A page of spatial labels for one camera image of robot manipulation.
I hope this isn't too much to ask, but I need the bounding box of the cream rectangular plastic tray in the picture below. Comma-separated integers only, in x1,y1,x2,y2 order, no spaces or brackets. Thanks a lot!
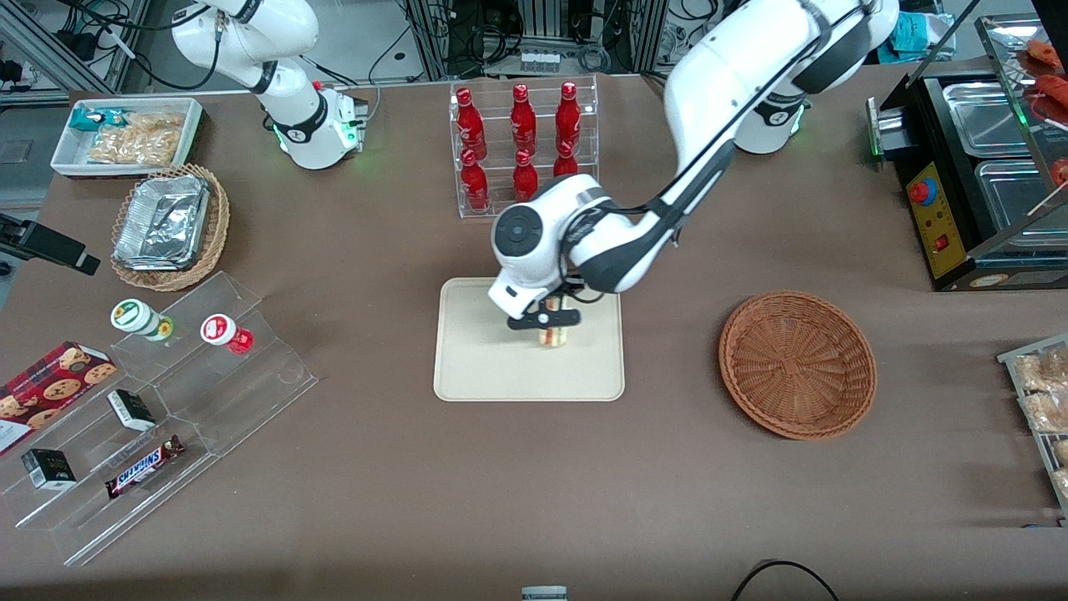
433,277,626,403

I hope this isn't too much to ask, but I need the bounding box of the aluminium foil tray stack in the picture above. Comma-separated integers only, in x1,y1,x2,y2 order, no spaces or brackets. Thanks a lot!
113,174,211,272

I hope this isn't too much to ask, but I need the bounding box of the light wicker basket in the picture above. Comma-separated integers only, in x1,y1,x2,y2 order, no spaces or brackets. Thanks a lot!
110,164,231,293

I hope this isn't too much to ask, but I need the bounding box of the brown round wicker basket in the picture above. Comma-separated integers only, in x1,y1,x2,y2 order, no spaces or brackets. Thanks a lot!
718,290,878,441

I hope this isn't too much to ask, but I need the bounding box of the clear acrylic bottle rack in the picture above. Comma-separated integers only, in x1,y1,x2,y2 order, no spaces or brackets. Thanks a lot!
449,75,600,220

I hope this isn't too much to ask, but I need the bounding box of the white rectangular snack bin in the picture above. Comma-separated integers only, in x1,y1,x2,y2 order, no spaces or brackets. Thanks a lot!
50,97,204,179

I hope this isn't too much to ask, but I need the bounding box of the green lid sunflower cup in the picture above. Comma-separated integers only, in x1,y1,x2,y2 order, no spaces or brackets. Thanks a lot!
110,298,174,343

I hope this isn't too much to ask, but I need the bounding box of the teal snack packet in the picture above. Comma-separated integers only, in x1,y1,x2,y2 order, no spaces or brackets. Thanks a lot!
68,107,126,134

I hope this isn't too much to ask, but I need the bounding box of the red tartan cookie box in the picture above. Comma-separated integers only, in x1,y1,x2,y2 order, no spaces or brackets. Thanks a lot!
0,341,118,457

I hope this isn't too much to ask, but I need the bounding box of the clear bag of chips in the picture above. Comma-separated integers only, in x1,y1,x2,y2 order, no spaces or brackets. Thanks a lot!
88,111,186,166

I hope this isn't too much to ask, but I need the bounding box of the black box with white label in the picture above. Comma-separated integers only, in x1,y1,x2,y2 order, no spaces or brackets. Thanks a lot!
107,388,158,432

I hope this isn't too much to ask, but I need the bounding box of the red lid yogurt cup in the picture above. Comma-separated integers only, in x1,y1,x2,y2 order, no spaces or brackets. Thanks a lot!
200,313,254,355

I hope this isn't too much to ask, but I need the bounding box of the black box with gold print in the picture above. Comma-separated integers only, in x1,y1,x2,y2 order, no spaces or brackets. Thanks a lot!
21,448,78,490

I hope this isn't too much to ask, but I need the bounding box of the clear acrylic stepped display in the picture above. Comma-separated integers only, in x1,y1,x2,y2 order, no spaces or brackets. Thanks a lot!
0,270,320,568

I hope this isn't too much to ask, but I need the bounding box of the Snickers chocolate bar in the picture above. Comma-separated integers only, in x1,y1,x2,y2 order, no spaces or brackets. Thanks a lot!
104,434,186,500

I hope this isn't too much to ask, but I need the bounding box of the black food warmer appliance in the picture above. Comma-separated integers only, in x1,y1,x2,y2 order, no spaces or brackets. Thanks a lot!
866,13,1068,293

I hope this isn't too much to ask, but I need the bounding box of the teal cloth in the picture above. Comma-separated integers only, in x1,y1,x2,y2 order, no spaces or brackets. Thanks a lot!
886,10,956,61

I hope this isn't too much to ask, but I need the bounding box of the steel warmer pan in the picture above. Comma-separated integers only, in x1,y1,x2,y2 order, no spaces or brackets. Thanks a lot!
975,159,1068,251
941,81,1044,159

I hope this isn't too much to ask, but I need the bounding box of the wrapped pastry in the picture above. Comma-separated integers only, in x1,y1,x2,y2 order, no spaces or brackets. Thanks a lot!
1014,349,1068,393
1020,391,1068,433

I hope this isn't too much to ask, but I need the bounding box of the black cable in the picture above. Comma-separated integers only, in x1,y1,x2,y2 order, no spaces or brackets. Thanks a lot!
732,559,839,601

